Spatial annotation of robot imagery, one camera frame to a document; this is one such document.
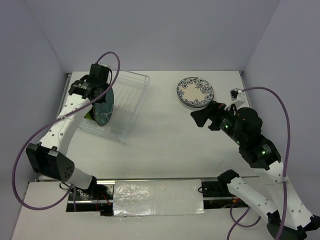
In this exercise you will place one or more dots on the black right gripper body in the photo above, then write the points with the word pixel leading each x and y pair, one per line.
pixel 226 123

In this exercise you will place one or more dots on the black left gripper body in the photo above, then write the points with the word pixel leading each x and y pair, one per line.
pixel 104 88

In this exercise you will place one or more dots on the blue white floral plate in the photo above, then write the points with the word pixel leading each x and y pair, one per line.
pixel 195 91

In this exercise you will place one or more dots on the dark green plate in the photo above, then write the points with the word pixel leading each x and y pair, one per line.
pixel 102 111

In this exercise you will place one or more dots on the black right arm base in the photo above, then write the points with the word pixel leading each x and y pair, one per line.
pixel 217 196

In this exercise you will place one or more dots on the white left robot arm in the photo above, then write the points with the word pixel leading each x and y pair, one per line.
pixel 49 156

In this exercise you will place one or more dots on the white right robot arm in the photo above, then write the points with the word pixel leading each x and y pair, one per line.
pixel 285 215

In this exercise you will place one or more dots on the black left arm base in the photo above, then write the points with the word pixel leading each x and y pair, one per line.
pixel 80 201

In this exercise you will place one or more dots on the lime green plate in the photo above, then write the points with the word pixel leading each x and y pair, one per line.
pixel 89 116

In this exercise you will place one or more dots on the silver foil sheet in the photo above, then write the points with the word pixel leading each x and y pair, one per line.
pixel 157 198

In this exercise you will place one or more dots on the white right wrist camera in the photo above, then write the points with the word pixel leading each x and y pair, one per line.
pixel 238 98

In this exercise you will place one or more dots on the clear wire dish rack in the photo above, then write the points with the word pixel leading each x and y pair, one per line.
pixel 129 92

